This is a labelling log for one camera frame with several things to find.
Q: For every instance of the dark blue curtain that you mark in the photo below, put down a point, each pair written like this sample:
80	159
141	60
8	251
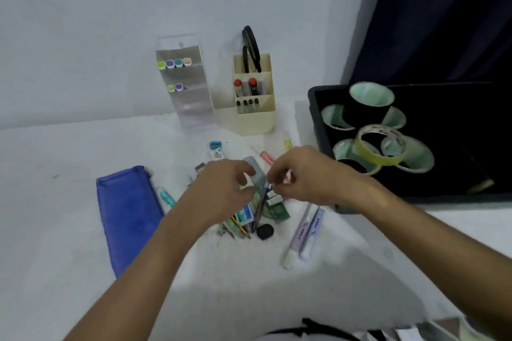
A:
440	13

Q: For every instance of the purple capped short highlighter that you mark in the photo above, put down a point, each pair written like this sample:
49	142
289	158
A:
170	64

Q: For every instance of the person's right hand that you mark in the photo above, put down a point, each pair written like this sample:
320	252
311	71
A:
324	181

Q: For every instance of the magenta pink highlighter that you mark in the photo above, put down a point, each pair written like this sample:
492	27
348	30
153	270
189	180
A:
275	201

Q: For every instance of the pile of pens and markers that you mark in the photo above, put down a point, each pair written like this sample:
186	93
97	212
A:
166	197

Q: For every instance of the green transparent protractor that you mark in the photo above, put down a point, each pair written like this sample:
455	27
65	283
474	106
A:
278	213

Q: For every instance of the person's right forearm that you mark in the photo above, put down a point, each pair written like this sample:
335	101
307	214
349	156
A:
440	249

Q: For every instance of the clear tiered organizer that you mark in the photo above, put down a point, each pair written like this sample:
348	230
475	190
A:
192	109

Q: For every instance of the patterned floor mat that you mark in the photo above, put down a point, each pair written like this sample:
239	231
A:
448	326

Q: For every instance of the person's left hand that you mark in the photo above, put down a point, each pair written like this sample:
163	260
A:
216	197

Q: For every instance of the pink label lead case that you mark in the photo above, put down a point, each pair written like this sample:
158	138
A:
200	168

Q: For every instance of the blue violet pastel highlighter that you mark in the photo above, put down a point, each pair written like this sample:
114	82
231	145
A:
179	87

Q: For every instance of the green capped short highlighter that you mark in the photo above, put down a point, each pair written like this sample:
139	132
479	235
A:
161	65

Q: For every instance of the blue mesh pencil pouch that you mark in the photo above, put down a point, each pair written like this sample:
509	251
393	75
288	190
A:
128	217

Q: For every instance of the light blue pastel highlighter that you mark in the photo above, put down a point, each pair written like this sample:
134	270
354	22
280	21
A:
312	235

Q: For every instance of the yellow highlighter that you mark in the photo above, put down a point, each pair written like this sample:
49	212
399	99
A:
288	145

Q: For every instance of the white eraser red label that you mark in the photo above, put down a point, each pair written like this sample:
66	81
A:
218	154

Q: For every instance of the small black cap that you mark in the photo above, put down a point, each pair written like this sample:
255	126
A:
265	232

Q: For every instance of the coral pink highlighter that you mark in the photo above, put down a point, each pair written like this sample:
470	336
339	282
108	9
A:
267	157

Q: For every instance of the person's left forearm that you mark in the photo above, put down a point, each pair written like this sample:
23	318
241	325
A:
128	288

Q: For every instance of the yellow clear tape roll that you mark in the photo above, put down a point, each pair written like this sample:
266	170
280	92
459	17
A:
362	151

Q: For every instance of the red capped black marker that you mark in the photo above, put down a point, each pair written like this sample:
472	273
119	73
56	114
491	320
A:
253	81

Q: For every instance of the lilac pastel highlighter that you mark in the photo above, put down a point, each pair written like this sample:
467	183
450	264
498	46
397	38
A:
298	239

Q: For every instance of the orange highlighter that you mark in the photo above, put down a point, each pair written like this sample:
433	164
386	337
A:
273	194

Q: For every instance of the red capped white marker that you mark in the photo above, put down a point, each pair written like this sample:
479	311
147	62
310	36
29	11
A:
238	83

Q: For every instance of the small blue sharpener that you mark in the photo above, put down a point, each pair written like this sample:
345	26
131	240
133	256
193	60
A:
215	145

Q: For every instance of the cream pen holder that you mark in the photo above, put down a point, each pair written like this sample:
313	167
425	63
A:
256	125

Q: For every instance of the black plastic tray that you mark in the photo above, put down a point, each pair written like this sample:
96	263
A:
440	113

